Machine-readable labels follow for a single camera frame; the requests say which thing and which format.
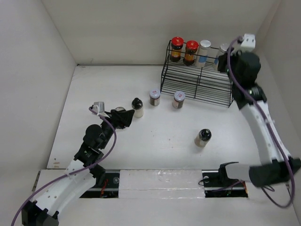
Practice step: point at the black cap white powder bottle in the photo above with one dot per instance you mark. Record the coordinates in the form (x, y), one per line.
(137, 105)

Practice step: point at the clear glass jar silver rim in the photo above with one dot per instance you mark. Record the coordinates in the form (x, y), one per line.
(120, 109)

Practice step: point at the white lid dark sauce jar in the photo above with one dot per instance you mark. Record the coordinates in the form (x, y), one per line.
(154, 95)

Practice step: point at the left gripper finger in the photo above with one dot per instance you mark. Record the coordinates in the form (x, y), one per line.
(114, 112)
(129, 114)

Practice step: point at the red lid sauce jar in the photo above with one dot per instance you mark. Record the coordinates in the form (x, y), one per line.
(176, 48)
(190, 50)

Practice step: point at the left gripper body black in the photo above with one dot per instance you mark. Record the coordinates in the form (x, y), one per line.
(116, 123)

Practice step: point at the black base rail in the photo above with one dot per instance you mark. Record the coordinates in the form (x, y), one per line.
(164, 184)

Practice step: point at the black cap beige spice bottle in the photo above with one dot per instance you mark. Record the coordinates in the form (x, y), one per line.
(203, 137)

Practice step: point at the silver lid bead bottle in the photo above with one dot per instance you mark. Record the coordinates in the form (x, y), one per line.
(202, 53)
(222, 50)

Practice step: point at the white lid brown sauce jar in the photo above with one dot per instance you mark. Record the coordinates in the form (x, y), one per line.
(179, 97)

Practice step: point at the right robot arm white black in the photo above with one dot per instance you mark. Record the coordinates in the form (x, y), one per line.
(274, 157)

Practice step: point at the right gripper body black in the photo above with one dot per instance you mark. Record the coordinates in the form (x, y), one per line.
(234, 58)

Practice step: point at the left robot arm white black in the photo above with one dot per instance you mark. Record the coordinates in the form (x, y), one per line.
(81, 174)

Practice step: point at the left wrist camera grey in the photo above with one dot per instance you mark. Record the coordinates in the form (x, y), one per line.
(98, 107)

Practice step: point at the black wire rack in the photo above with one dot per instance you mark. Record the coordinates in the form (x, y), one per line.
(202, 84)

